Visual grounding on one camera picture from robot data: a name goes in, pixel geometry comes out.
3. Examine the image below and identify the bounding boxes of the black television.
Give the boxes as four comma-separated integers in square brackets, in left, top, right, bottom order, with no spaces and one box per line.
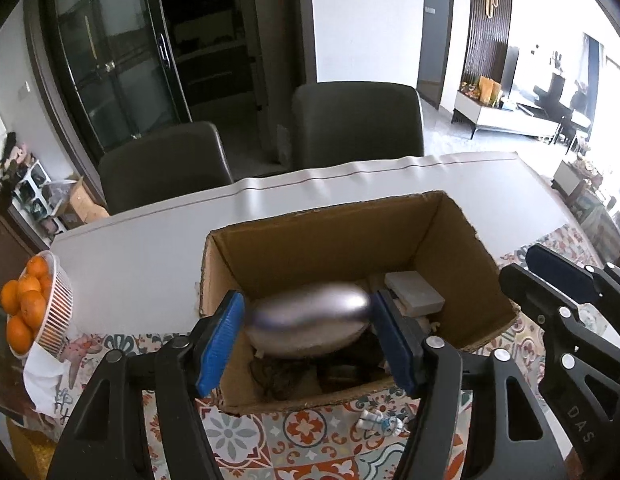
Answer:
[500,46,520,98]

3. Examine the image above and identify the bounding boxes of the white slatted fruit basket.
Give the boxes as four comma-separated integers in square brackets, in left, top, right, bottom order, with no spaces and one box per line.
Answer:
[10,251,76,361]

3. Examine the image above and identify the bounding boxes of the brown cardboard box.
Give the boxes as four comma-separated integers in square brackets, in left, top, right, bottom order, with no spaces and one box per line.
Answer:
[199,190,520,417]

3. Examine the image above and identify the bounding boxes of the black cable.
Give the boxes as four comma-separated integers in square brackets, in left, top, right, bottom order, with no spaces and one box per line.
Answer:
[250,357,321,401]

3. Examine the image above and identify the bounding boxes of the pile of oranges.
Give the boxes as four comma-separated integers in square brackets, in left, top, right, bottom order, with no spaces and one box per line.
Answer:
[0,255,55,356]

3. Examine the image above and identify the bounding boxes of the dark slatted wall panel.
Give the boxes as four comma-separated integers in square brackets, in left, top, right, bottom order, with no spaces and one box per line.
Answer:
[462,0,513,92]

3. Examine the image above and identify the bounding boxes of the dark grey dining chair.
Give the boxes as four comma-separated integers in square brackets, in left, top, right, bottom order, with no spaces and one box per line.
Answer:
[291,82,425,171]
[98,121,235,216]

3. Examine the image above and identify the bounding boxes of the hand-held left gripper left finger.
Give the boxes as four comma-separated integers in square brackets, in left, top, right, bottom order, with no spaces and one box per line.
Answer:
[45,290,247,480]

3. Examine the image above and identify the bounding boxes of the clear plastic bag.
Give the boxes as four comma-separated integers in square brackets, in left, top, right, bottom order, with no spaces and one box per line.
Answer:
[42,180,81,216]

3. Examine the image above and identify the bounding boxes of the white cloth pink print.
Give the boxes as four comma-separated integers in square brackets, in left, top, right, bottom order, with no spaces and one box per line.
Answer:
[24,337,98,418]

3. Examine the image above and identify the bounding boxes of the small brown cardboard carton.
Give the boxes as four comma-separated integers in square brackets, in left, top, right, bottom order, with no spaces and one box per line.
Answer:
[69,177,110,226]

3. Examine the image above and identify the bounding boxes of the black piano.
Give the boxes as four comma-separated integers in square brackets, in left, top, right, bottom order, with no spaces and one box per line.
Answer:
[532,72,593,146]

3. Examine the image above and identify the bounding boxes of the white box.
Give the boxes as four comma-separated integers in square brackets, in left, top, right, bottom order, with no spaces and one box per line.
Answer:
[385,271,447,317]

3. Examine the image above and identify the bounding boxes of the black framed glass door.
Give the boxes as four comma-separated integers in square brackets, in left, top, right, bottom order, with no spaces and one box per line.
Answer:
[25,0,193,161]

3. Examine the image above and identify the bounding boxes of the white television cabinet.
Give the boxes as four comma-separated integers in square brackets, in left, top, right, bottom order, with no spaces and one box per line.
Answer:
[452,89,565,141]

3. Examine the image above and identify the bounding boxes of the yellow paper bags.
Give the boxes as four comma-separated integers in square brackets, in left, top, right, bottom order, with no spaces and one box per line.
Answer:
[478,75,503,107]

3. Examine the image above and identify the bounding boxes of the dark interior door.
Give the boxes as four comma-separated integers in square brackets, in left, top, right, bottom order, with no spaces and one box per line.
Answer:
[416,0,455,110]

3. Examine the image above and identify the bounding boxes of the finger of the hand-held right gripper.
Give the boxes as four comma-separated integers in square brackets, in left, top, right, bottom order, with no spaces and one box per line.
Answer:
[498,263,598,362]
[524,243,620,311]

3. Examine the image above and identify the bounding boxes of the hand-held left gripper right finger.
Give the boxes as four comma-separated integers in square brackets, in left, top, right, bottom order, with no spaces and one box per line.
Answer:
[371,289,568,480]

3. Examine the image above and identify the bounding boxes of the white small toy figure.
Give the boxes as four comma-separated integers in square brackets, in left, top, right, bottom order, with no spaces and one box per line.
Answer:
[357,408,408,436]

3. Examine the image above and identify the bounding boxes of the patterned floral table mat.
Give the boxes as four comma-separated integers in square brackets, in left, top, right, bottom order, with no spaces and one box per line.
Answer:
[55,222,605,480]

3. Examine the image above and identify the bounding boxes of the silver oval object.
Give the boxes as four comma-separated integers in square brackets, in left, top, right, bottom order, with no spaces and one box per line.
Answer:
[244,282,373,343]

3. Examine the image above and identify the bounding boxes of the dark mixed clutter pile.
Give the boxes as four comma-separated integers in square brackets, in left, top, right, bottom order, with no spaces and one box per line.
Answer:
[0,132,38,196]

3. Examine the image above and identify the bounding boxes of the white shoe rack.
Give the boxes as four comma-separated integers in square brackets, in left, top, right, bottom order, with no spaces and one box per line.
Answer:
[10,162,61,233]

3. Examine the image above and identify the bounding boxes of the white round object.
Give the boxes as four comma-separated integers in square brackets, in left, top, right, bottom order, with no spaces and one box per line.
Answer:
[251,327,368,359]

